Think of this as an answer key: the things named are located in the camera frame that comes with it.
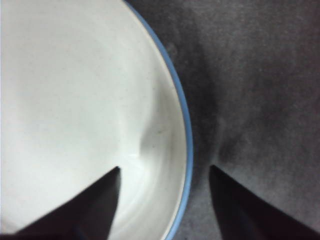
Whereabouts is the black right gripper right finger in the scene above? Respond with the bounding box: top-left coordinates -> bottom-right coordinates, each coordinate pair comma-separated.
209,164 -> 320,240

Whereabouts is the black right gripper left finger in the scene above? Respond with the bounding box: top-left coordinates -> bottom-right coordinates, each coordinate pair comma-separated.
0,166 -> 122,240

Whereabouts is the blue round plate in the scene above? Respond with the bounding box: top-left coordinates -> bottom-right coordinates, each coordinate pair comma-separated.
123,0 -> 194,240

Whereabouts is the white round plate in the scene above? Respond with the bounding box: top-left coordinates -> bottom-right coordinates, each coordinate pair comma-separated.
0,0 -> 187,240

